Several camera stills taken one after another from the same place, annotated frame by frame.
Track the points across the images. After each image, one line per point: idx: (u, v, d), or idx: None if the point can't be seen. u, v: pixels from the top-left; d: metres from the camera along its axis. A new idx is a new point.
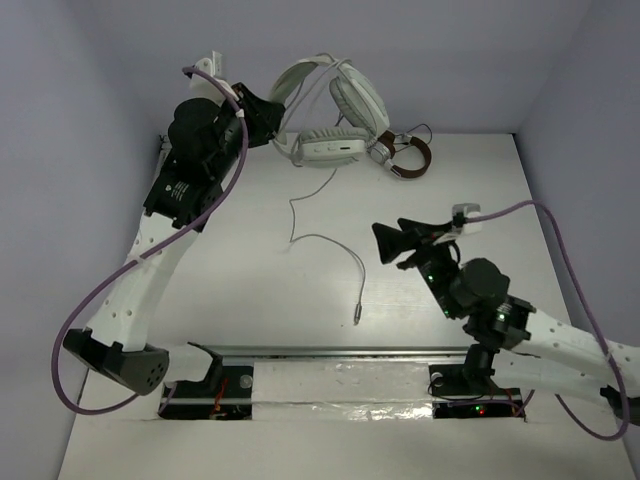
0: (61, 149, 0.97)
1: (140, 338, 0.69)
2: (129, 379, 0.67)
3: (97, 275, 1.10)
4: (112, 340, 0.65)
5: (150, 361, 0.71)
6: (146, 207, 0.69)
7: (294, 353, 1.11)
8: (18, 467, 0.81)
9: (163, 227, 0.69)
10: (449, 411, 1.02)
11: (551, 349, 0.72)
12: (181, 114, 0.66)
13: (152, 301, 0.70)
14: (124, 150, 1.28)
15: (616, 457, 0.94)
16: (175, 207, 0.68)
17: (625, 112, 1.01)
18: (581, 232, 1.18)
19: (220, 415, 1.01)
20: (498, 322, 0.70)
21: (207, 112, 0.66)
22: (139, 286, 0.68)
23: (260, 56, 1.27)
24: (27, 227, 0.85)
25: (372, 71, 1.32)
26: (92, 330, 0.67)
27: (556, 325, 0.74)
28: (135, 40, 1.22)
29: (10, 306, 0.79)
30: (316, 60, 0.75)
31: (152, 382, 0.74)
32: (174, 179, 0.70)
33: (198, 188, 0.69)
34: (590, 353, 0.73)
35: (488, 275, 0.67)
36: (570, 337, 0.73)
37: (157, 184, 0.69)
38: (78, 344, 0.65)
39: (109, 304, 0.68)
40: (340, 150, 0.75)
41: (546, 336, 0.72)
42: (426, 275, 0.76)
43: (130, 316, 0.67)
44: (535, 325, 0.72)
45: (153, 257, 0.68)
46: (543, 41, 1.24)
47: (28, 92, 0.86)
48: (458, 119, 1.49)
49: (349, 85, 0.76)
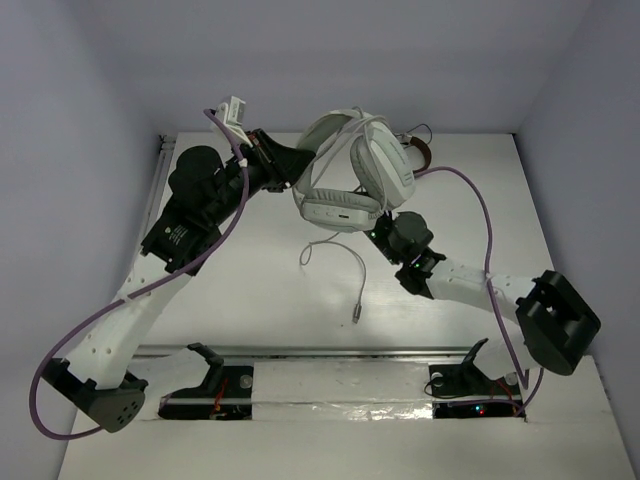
0: (61, 151, 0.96)
1: (117, 377, 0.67)
2: (97, 416, 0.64)
3: (96, 276, 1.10)
4: (87, 377, 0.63)
5: (125, 399, 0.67)
6: (143, 246, 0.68)
7: (293, 353, 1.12)
8: (19, 468, 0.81)
9: (155, 268, 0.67)
10: (449, 411, 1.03)
11: (445, 282, 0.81)
12: (186, 161, 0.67)
13: (134, 340, 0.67)
14: (123, 149, 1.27)
15: (615, 456, 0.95)
16: (171, 251, 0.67)
17: (626, 112, 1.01)
18: (581, 231, 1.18)
19: (220, 415, 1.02)
20: (415, 268, 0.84)
21: (209, 165, 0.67)
22: (124, 326, 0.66)
23: (259, 55, 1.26)
24: (27, 229, 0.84)
25: (373, 70, 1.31)
26: (70, 361, 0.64)
27: (458, 265, 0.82)
28: (134, 39, 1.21)
29: (10, 309, 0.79)
30: (346, 113, 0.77)
31: (123, 420, 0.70)
32: (173, 221, 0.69)
33: (197, 234, 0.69)
34: (469, 281, 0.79)
35: (414, 223, 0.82)
36: (460, 271, 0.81)
37: (156, 226, 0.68)
38: (52, 374, 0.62)
39: (91, 339, 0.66)
40: (337, 218, 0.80)
41: (444, 274, 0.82)
42: (370, 233, 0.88)
43: (109, 355, 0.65)
44: (439, 268, 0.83)
45: (141, 298, 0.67)
46: (544, 40, 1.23)
47: (27, 95, 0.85)
48: (458, 119, 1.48)
49: (366, 148, 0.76)
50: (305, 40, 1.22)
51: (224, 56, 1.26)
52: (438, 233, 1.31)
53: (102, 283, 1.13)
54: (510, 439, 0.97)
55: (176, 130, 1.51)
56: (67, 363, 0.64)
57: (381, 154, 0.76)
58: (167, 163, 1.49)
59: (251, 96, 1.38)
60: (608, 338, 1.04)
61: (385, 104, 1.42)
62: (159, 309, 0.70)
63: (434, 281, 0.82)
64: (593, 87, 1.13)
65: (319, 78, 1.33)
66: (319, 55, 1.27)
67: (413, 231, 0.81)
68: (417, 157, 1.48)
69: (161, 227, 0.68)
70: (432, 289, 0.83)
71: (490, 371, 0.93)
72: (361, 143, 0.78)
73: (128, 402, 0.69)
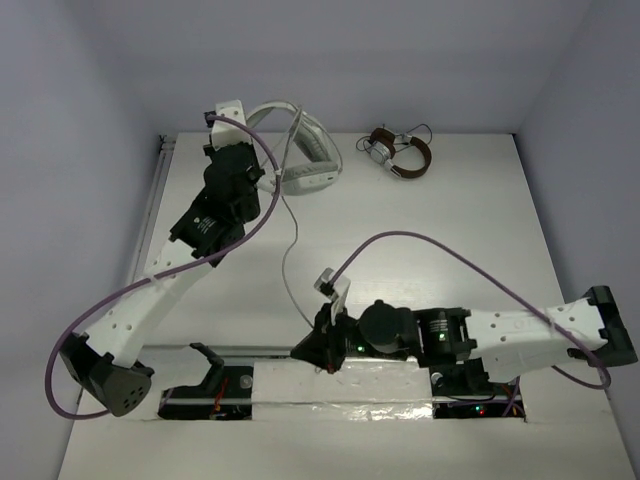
0: (62, 151, 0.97)
1: (130, 356, 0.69)
2: (108, 395, 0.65)
3: (97, 275, 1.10)
4: (105, 351, 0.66)
5: (134, 382, 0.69)
6: (171, 233, 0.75)
7: (293, 354, 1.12)
8: (19, 468, 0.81)
9: (182, 255, 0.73)
10: (449, 411, 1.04)
11: (500, 344, 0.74)
12: (222, 157, 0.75)
13: (153, 319, 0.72)
14: (123, 149, 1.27)
15: (616, 456, 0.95)
16: (198, 239, 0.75)
17: (624, 113, 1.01)
18: (580, 231, 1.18)
19: (220, 415, 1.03)
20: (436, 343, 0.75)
21: (243, 163, 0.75)
22: (148, 303, 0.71)
23: (260, 56, 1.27)
24: (30, 230, 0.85)
25: (372, 70, 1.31)
26: (89, 336, 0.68)
27: (494, 318, 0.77)
28: (134, 39, 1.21)
29: (10, 308, 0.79)
30: (283, 105, 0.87)
31: (128, 405, 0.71)
32: (202, 213, 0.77)
33: (222, 226, 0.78)
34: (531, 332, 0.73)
35: (380, 320, 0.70)
36: (507, 327, 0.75)
37: (187, 215, 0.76)
38: (72, 346, 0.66)
39: (113, 314, 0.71)
40: (328, 180, 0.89)
41: (492, 336, 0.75)
42: (356, 347, 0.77)
43: (129, 330, 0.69)
44: (478, 330, 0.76)
45: (166, 279, 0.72)
46: (542, 42, 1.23)
47: (29, 96, 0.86)
48: (459, 119, 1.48)
49: (316, 128, 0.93)
50: (305, 40, 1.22)
51: (224, 57, 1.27)
52: (439, 234, 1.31)
53: (102, 284, 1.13)
54: (511, 438, 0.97)
55: (176, 130, 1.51)
56: (86, 337, 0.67)
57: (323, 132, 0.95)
58: (167, 163, 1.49)
59: (251, 95, 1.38)
60: None
61: (384, 104, 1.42)
62: (179, 293, 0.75)
63: (484, 345, 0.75)
64: (593, 86, 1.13)
65: (319, 78, 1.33)
66: (319, 55, 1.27)
67: (384, 331, 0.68)
68: (417, 158, 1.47)
69: (191, 217, 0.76)
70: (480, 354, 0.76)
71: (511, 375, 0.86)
72: (307, 129, 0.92)
73: (136, 385, 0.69)
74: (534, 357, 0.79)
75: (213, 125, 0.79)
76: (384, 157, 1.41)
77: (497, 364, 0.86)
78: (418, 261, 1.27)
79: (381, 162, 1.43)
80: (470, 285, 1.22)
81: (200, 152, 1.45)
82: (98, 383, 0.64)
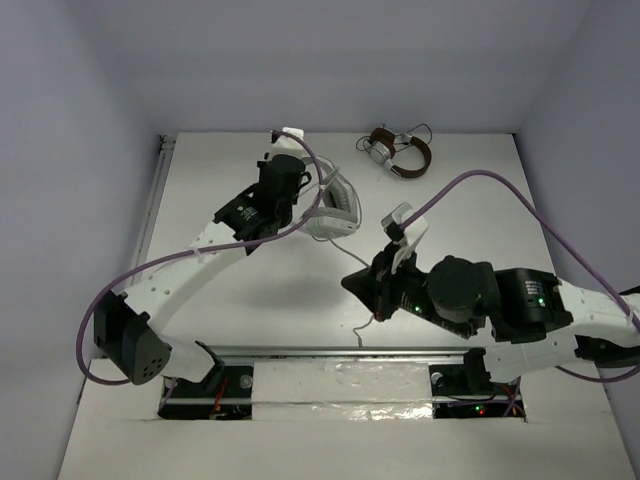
0: (62, 151, 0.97)
1: (159, 325, 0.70)
2: (136, 355, 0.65)
3: (97, 275, 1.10)
4: (143, 310, 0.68)
5: (158, 350, 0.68)
6: (215, 216, 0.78)
7: (292, 353, 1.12)
8: (19, 467, 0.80)
9: (224, 235, 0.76)
10: (449, 411, 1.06)
11: (589, 322, 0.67)
12: (280, 159, 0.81)
13: (186, 293, 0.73)
14: (123, 148, 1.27)
15: (617, 456, 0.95)
16: (241, 224, 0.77)
17: (624, 113, 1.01)
18: (580, 231, 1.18)
19: (220, 415, 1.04)
20: (534, 305, 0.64)
21: (298, 167, 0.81)
22: (189, 272, 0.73)
23: (260, 55, 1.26)
24: (30, 229, 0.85)
25: (372, 70, 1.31)
26: (127, 295, 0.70)
27: (582, 293, 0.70)
28: (134, 39, 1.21)
29: (10, 308, 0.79)
30: (324, 160, 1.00)
31: (146, 374, 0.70)
32: (246, 204, 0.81)
33: (263, 218, 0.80)
34: (612, 315, 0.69)
35: (453, 281, 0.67)
36: (593, 305, 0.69)
37: (232, 204, 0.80)
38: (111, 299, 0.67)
39: (152, 279, 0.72)
40: (346, 228, 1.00)
41: (581, 311, 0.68)
42: (413, 306, 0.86)
43: (167, 295, 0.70)
44: (571, 302, 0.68)
45: (208, 254, 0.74)
46: (543, 41, 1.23)
47: (28, 95, 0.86)
48: (459, 119, 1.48)
49: (347, 186, 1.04)
50: (304, 40, 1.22)
51: (224, 57, 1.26)
52: (439, 234, 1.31)
53: (102, 283, 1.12)
54: (511, 438, 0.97)
55: (176, 130, 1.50)
56: (125, 295, 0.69)
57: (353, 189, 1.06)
58: (167, 163, 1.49)
59: (251, 95, 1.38)
60: None
61: (384, 104, 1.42)
62: (213, 272, 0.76)
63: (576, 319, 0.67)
64: (593, 86, 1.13)
65: (319, 78, 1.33)
66: (319, 55, 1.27)
67: (456, 290, 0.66)
68: (417, 158, 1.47)
69: (235, 205, 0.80)
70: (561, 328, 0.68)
71: (508, 375, 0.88)
72: (339, 183, 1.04)
73: (156, 354, 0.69)
74: (535, 357, 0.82)
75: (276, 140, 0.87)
76: (384, 157, 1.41)
77: (499, 363, 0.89)
78: (418, 261, 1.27)
79: (381, 162, 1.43)
80: None
81: (200, 152, 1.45)
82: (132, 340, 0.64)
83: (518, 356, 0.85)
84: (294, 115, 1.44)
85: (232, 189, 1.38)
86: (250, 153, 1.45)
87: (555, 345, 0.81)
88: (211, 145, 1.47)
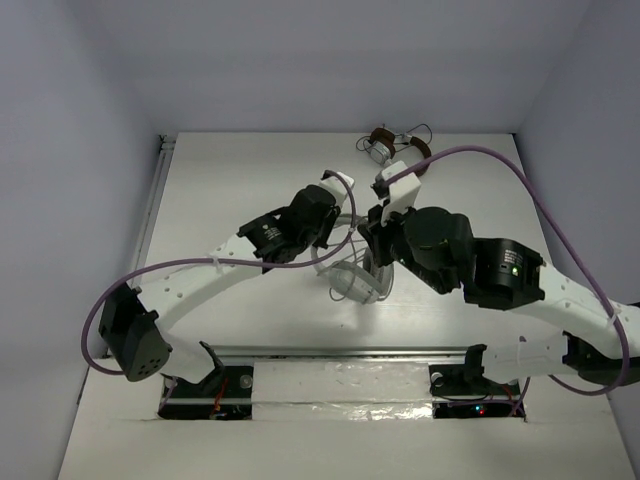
0: (62, 150, 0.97)
1: (167, 326, 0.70)
2: (137, 353, 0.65)
3: (97, 275, 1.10)
4: (152, 308, 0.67)
5: (157, 352, 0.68)
6: (239, 229, 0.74)
7: (293, 353, 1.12)
8: (19, 468, 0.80)
9: (246, 249, 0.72)
10: (449, 411, 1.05)
11: (562, 309, 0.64)
12: (314, 187, 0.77)
13: (197, 298, 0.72)
14: (123, 148, 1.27)
15: (616, 455, 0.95)
16: (263, 242, 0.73)
17: (625, 112, 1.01)
18: (580, 231, 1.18)
19: (220, 415, 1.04)
20: (507, 271, 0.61)
21: (331, 199, 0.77)
22: (204, 280, 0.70)
23: (260, 56, 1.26)
24: (31, 228, 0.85)
25: (372, 69, 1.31)
26: (140, 292, 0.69)
27: (566, 281, 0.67)
28: (134, 39, 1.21)
29: (10, 308, 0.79)
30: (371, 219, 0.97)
31: (142, 371, 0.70)
32: (272, 223, 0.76)
33: (286, 242, 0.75)
34: (591, 310, 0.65)
35: (428, 224, 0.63)
36: (573, 295, 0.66)
37: (258, 220, 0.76)
38: (124, 295, 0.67)
39: (169, 281, 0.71)
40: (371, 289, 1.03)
41: (558, 296, 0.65)
42: (399, 258, 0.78)
43: (179, 298, 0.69)
44: (549, 283, 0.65)
45: (226, 266, 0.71)
46: (542, 41, 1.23)
47: (29, 95, 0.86)
48: (459, 119, 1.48)
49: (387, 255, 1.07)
50: (304, 40, 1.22)
51: (224, 57, 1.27)
52: None
53: (102, 283, 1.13)
54: (511, 438, 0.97)
55: (176, 130, 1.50)
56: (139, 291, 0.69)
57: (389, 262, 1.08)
58: (167, 163, 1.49)
59: (251, 95, 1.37)
60: None
61: (384, 104, 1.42)
62: (228, 283, 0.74)
63: (548, 302, 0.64)
64: (593, 86, 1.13)
65: (319, 78, 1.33)
66: (319, 55, 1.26)
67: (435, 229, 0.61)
68: (417, 158, 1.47)
69: (261, 222, 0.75)
70: (526, 309, 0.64)
71: (503, 374, 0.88)
72: None
73: (156, 356, 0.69)
74: (528, 360, 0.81)
75: (328, 182, 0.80)
76: (384, 157, 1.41)
77: (495, 360, 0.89)
78: None
79: (381, 162, 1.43)
80: None
81: (200, 152, 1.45)
82: (136, 337, 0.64)
83: (514, 357, 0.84)
84: (294, 115, 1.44)
85: (232, 190, 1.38)
86: (250, 154, 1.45)
87: (548, 350, 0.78)
88: (210, 146, 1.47)
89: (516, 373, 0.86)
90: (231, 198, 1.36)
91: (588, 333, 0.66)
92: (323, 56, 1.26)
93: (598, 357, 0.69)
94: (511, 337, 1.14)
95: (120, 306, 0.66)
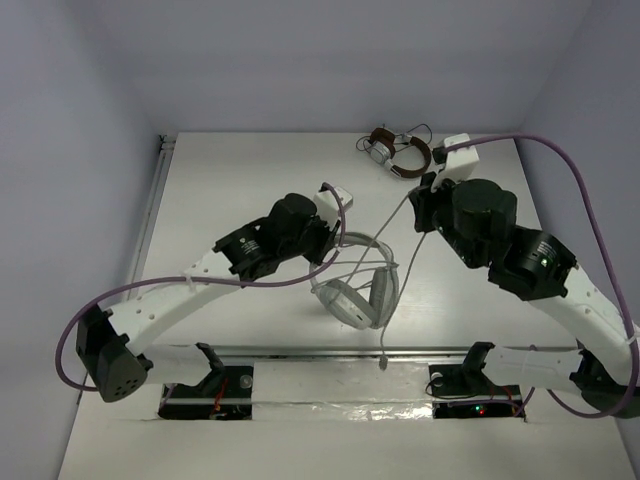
0: (61, 150, 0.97)
1: (140, 347, 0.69)
2: (109, 374, 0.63)
3: (97, 275, 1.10)
4: (123, 331, 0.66)
5: (131, 374, 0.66)
6: (216, 244, 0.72)
7: (293, 353, 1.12)
8: (20, 467, 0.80)
9: (222, 266, 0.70)
10: (449, 411, 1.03)
11: (580, 313, 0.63)
12: (293, 197, 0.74)
13: (173, 317, 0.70)
14: (123, 148, 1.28)
15: (617, 456, 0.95)
16: (239, 256, 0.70)
17: (625, 112, 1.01)
18: (581, 232, 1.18)
19: (220, 415, 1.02)
20: (536, 258, 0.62)
21: (309, 208, 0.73)
22: (175, 300, 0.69)
23: (260, 56, 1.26)
24: (31, 228, 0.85)
25: (372, 70, 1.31)
26: (112, 313, 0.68)
27: (592, 290, 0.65)
28: (133, 39, 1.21)
29: (10, 308, 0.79)
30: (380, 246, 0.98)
31: (119, 393, 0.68)
32: (249, 235, 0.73)
33: (263, 256, 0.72)
34: (609, 325, 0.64)
35: (479, 192, 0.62)
36: (596, 305, 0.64)
37: (235, 233, 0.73)
38: (95, 317, 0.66)
39: (141, 301, 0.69)
40: (355, 316, 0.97)
41: (580, 300, 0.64)
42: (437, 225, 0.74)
43: (150, 320, 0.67)
44: (574, 285, 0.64)
45: (199, 285, 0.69)
46: (542, 41, 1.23)
47: (29, 95, 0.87)
48: (459, 119, 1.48)
49: (391, 288, 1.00)
50: (303, 40, 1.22)
51: (224, 57, 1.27)
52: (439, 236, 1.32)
53: (102, 284, 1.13)
54: (511, 438, 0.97)
55: (176, 130, 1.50)
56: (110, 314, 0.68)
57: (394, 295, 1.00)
58: (167, 163, 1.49)
59: (250, 95, 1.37)
60: None
61: (384, 103, 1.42)
62: (204, 300, 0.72)
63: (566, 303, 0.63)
64: (593, 85, 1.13)
65: (318, 78, 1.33)
66: (319, 55, 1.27)
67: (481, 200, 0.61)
68: (417, 157, 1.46)
69: (238, 235, 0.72)
70: (541, 303, 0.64)
71: (500, 375, 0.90)
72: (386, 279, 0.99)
73: (132, 377, 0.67)
74: (534, 368, 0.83)
75: (324, 196, 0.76)
76: (384, 157, 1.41)
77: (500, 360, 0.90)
78: (418, 262, 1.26)
79: (381, 163, 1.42)
80: (469, 284, 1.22)
81: (200, 152, 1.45)
82: (107, 359, 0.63)
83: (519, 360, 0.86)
84: (294, 115, 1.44)
85: (231, 190, 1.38)
86: (250, 154, 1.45)
87: (558, 363, 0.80)
88: (210, 146, 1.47)
89: (516, 378, 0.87)
90: (230, 198, 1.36)
91: (600, 346, 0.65)
92: (323, 56, 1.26)
93: (607, 380, 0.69)
94: (511, 337, 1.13)
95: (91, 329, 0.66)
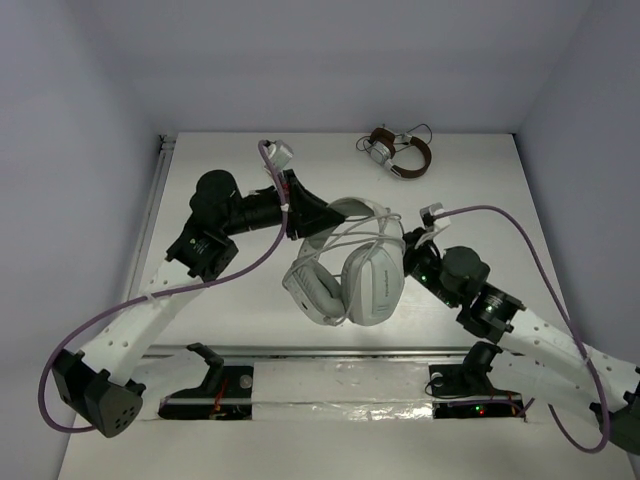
0: (62, 152, 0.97)
1: (122, 376, 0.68)
2: (102, 412, 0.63)
3: (97, 275, 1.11)
4: (102, 367, 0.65)
5: (125, 402, 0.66)
6: (167, 253, 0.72)
7: (295, 353, 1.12)
8: (20, 468, 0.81)
9: (178, 272, 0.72)
10: (449, 411, 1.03)
11: (530, 345, 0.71)
12: (201, 189, 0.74)
13: (149, 339, 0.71)
14: (122, 149, 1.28)
15: (618, 457, 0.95)
16: (195, 258, 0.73)
17: (624, 114, 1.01)
18: (581, 232, 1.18)
19: (220, 415, 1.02)
20: (484, 310, 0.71)
21: (225, 187, 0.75)
22: (145, 322, 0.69)
23: (259, 56, 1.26)
24: (30, 230, 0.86)
25: (372, 70, 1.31)
26: (84, 353, 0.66)
27: (542, 324, 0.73)
28: (132, 40, 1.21)
29: (10, 310, 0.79)
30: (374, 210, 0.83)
31: (118, 424, 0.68)
32: (196, 234, 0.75)
33: (216, 248, 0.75)
34: (564, 352, 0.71)
35: (455, 255, 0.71)
36: (545, 337, 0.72)
37: (181, 235, 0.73)
38: (67, 360, 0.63)
39: (108, 332, 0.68)
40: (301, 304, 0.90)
41: (529, 335, 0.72)
42: (420, 276, 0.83)
43: (125, 348, 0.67)
44: (521, 322, 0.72)
45: (163, 298, 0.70)
46: (542, 41, 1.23)
47: (29, 97, 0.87)
48: (459, 119, 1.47)
49: (360, 264, 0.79)
50: (303, 40, 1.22)
51: (224, 57, 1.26)
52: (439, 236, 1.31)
53: (101, 284, 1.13)
54: (510, 438, 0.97)
55: (176, 130, 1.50)
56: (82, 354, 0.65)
57: (369, 276, 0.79)
58: (167, 163, 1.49)
59: (250, 94, 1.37)
60: (612, 340, 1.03)
61: (384, 104, 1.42)
62: (173, 311, 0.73)
63: (517, 338, 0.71)
64: (592, 86, 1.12)
65: (318, 79, 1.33)
66: (319, 55, 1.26)
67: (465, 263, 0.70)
68: (417, 157, 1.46)
69: (186, 238, 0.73)
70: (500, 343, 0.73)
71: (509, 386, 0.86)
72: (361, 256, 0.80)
73: (126, 406, 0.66)
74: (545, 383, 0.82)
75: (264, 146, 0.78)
76: (384, 157, 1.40)
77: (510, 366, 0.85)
78: None
79: (381, 163, 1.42)
80: None
81: (200, 152, 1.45)
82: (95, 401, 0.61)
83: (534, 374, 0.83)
84: (294, 114, 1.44)
85: None
86: (250, 154, 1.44)
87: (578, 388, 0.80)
88: (209, 145, 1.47)
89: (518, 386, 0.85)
90: None
91: (566, 370, 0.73)
92: (323, 56, 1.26)
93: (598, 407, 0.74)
94: None
95: (68, 376, 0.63)
